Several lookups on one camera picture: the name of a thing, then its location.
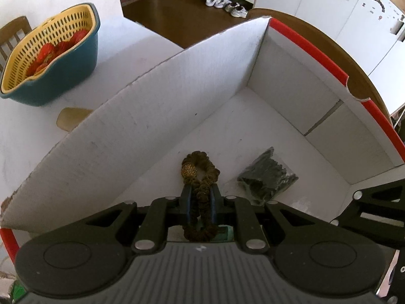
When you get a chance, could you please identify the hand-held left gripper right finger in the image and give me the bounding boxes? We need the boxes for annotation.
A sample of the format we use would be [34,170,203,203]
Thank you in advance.
[211,185,333,254]

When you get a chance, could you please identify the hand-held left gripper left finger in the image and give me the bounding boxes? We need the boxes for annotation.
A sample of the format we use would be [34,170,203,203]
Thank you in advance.
[85,185,193,254]

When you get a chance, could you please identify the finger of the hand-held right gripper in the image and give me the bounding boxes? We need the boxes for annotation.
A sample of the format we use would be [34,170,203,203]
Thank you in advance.
[331,179,405,226]

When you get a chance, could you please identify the brown hair tie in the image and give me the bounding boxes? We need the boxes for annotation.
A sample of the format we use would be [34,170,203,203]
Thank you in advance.
[181,150,222,242]

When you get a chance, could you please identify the bag of black screws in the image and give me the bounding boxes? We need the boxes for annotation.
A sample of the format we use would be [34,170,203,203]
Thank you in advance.
[237,147,299,206]

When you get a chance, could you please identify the red cardboard shoebox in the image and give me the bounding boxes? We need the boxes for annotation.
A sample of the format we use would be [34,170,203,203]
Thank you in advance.
[0,16,405,262]

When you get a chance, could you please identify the small tan plastic piece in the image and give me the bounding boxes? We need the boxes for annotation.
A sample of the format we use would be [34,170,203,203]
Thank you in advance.
[56,108,94,133]

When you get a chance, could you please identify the wooden round-back chair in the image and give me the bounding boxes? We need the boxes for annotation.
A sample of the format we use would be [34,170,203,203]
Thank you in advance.
[246,8,395,116]

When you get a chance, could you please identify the yellow and teal basket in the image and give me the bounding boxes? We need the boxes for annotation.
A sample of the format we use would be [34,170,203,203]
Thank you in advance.
[0,3,101,107]

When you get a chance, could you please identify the grey sneakers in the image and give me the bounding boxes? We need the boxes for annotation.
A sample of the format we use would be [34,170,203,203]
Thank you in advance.
[225,3,249,18]

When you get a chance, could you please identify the pile of red strawberries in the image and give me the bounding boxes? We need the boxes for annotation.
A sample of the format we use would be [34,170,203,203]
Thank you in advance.
[27,28,91,77]

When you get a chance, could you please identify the white stickered cabinet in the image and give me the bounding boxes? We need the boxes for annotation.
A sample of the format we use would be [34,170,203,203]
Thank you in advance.
[253,0,405,115]

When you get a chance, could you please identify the yellow strainer basket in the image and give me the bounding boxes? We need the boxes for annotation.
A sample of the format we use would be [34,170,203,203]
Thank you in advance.
[0,3,97,93]

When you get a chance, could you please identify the wooden slat-back chair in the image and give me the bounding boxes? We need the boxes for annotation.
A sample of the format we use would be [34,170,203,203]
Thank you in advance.
[0,16,32,70]

